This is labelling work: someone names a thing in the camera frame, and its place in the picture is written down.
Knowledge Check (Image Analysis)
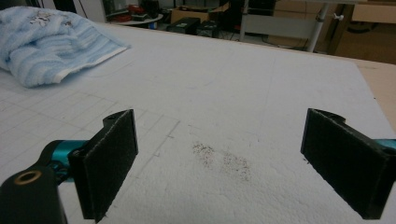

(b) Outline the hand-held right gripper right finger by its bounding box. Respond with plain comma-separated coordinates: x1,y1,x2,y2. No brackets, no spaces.
300,107,396,220

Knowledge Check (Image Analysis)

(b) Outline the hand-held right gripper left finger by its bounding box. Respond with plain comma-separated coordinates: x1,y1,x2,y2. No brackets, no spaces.
67,108,139,224

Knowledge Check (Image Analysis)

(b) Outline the light blue striped towel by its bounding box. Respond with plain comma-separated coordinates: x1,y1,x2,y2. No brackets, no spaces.
0,6,132,89

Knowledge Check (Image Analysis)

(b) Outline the white desk leg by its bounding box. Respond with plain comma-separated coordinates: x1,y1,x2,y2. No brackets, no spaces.
306,3,331,53
238,0,250,42

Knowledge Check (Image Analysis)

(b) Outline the white foam mat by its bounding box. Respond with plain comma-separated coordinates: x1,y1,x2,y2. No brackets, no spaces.
0,22,396,224

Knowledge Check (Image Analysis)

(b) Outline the round white table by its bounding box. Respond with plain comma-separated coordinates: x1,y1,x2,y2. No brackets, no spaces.
106,13,164,26

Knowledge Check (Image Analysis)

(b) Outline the red equipment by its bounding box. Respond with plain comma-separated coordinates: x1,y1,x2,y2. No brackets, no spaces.
127,4,146,17

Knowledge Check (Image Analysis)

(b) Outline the black computer tower green label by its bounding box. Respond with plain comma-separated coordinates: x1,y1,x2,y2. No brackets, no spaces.
166,17,202,35

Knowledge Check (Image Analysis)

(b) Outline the small cardboard box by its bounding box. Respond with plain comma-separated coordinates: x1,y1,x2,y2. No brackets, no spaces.
170,2,230,24

